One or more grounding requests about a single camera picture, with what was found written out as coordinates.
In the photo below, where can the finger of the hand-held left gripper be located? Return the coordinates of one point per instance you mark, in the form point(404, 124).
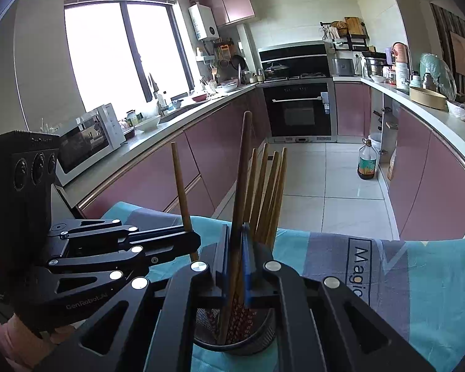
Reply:
point(100, 260)
point(166, 240)

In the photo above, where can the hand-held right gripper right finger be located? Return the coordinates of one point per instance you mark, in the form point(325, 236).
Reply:
point(249, 275)

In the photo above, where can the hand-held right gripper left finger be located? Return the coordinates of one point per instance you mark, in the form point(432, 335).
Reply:
point(221, 263)

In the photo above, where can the bamboo chopstick red patterned end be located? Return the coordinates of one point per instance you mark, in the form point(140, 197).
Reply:
point(180, 193)

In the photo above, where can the black mesh utensil holder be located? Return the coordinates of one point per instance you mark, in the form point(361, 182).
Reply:
point(255, 341)

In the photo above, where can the bunch of bamboo chopsticks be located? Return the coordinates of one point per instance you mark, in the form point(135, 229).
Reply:
point(269, 201)

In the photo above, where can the dark brown chopstick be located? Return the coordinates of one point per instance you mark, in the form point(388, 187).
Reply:
point(240, 178)

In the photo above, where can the person's left hand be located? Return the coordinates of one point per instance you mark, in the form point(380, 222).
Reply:
point(19, 341)

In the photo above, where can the white microwave oven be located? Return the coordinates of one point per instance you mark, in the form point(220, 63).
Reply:
point(89, 139)

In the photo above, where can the long pink base cabinets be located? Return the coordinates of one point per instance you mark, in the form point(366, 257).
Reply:
point(209, 139)

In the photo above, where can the white bowl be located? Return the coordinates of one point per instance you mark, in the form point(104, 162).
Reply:
point(147, 124)

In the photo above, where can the chrome kitchen faucet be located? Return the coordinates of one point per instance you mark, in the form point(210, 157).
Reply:
point(155, 91)

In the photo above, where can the cooking oil bottle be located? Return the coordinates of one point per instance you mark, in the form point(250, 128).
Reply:
point(367, 162)

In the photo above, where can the teal and grey tablecloth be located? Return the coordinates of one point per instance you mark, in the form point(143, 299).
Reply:
point(410, 298)

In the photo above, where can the built-in black oven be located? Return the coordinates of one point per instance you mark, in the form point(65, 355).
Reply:
point(298, 116)

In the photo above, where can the kitchen window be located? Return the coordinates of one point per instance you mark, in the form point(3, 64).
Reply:
point(100, 54)

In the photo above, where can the hanging frying pan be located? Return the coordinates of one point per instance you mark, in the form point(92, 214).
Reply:
point(238, 61)

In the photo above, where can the narrow pink base cabinet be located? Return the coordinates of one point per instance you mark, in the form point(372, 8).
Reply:
point(350, 108)

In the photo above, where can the pot with glass lid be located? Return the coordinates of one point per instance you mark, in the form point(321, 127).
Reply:
point(277, 70)

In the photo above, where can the curved pink base cabinets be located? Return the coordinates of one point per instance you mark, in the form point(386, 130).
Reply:
point(430, 170)

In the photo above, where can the black range hood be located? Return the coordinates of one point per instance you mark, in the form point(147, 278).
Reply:
point(294, 55)

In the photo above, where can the white gas water heater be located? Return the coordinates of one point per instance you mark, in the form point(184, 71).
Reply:
point(203, 21)

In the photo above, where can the silver square appliance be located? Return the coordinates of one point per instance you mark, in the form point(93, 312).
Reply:
point(343, 67)

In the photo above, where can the stainless steel pot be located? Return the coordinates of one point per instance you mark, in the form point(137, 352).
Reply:
point(374, 66)

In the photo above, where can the beige round tray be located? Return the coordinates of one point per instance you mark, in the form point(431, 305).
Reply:
point(428, 99)

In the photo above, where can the white jar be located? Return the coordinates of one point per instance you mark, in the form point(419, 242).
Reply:
point(402, 75)

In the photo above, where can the black countertop shelf rack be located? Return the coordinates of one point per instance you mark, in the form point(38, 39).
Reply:
point(347, 35)

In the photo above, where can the purple bottle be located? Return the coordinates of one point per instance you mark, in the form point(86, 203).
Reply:
point(389, 56)

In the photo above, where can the pink thermos jug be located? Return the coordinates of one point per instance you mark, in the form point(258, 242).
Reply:
point(401, 52)

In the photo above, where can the white plastic bag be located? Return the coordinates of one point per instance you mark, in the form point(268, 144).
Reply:
point(463, 110)

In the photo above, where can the green food cover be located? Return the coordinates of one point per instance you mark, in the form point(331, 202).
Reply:
point(436, 71)

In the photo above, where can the brown wooden board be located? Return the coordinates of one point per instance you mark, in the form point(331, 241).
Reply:
point(462, 56)

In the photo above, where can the pink wall cabinet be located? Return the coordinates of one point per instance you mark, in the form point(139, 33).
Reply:
point(232, 4)

